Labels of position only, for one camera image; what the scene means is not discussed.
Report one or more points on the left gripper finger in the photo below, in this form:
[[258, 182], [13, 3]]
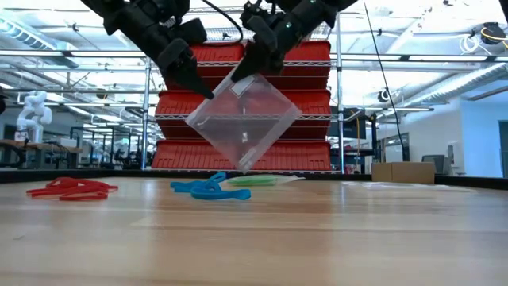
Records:
[[186, 79], [196, 73]]

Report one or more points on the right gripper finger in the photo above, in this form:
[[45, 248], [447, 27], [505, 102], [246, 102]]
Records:
[[254, 57], [266, 65]]

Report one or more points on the green rubber band bundle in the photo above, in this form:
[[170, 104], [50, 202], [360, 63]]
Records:
[[254, 181]]

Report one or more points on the blue rubber band bundle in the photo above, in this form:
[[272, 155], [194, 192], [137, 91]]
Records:
[[214, 192]]

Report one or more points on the red rubber band bundle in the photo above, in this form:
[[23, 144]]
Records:
[[79, 186]]

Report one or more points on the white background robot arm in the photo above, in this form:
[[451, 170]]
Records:
[[33, 115]]

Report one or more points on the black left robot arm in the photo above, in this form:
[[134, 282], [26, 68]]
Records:
[[131, 20]]

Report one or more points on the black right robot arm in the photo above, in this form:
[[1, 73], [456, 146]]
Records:
[[317, 10]]

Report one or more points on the black background monitor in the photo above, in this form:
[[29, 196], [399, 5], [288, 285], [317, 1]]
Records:
[[351, 127]]

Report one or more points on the black background pole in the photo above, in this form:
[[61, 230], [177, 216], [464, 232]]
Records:
[[374, 139]]

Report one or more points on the wooden background workbench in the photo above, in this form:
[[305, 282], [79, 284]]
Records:
[[39, 147]]

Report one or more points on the small brown cardboard box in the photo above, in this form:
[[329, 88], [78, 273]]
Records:
[[402, 172]]

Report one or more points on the grey office chair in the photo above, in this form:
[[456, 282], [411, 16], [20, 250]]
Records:
[[434, 163]]

